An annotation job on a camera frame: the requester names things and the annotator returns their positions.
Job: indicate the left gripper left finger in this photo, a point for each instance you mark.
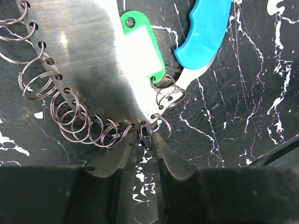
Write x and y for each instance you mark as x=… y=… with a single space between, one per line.
x=97 y=194

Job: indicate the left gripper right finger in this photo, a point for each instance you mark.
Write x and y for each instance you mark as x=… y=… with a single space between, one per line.
x=187 y=194

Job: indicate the green key tag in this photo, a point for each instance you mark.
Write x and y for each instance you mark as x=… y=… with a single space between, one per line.
x=143 y=44

